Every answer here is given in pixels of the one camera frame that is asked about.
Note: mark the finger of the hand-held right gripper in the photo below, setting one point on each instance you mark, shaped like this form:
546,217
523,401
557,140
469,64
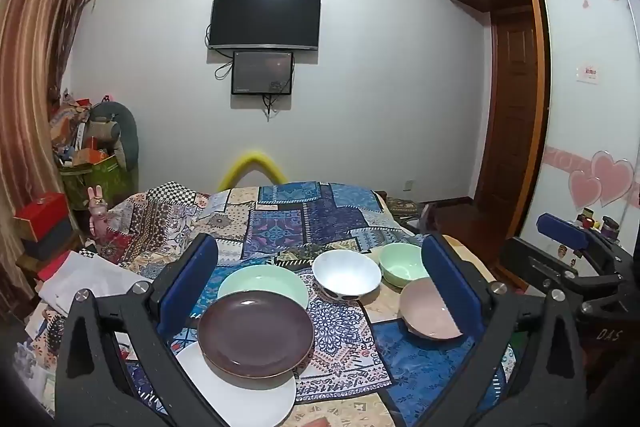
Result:
530,259
562,231

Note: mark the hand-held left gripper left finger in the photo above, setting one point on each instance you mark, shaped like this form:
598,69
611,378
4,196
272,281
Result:
192,287

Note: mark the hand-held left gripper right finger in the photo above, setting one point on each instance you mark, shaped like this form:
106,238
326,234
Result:
450,287

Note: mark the pink bowl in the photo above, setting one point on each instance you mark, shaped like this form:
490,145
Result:
425,307

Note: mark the green bowl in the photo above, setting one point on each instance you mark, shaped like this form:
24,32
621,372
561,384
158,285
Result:
400,262

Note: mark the green plate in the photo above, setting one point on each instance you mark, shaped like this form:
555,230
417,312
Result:
265,282

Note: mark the brown plate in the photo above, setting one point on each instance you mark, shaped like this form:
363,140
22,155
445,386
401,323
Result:
255,332

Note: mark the white bowl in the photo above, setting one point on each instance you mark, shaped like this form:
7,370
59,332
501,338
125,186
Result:
345,272

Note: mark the white plate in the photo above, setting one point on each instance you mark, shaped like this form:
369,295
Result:
235,402

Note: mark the small red jar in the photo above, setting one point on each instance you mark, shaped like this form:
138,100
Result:
589,221

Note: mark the small dark jar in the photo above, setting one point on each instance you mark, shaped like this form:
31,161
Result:
610,227

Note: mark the grey purple bag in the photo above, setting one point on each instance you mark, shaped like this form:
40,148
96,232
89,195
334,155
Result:
427,219

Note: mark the dark patterned cloth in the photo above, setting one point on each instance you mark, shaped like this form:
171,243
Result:
405,206

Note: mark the white plastic bag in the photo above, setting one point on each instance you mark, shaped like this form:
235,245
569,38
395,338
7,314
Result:
90,272

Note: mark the wooden room door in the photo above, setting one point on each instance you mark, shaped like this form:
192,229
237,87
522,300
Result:
515,132

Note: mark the white heart-print wardrobe door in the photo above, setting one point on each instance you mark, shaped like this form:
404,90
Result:
580,117

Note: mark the pink rabbit toy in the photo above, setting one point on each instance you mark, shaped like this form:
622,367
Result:
98,212

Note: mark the patchwork printed blanket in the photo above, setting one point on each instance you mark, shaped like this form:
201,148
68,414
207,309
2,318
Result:
310,217

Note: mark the green bag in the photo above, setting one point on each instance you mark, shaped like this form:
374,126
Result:
107,179

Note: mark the yellow foam tube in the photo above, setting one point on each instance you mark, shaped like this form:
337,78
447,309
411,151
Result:
250,155

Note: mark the dark grey box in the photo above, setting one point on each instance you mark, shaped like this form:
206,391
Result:
50,242

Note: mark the red box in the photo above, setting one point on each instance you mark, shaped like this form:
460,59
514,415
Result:
42,214

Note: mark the grey plush pillow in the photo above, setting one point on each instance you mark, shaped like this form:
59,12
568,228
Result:
129,132

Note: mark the pile of bags and clutter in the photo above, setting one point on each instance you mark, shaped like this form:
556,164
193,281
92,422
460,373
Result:
70,127

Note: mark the small black monitor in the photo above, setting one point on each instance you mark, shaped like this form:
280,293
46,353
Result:
262,72

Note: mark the large black television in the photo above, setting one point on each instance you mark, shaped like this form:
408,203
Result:
265,19

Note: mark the brown striped curtain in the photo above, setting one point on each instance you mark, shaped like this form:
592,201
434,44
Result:
30,57

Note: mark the white wall socket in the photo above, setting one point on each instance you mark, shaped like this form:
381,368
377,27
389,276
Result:
408,185

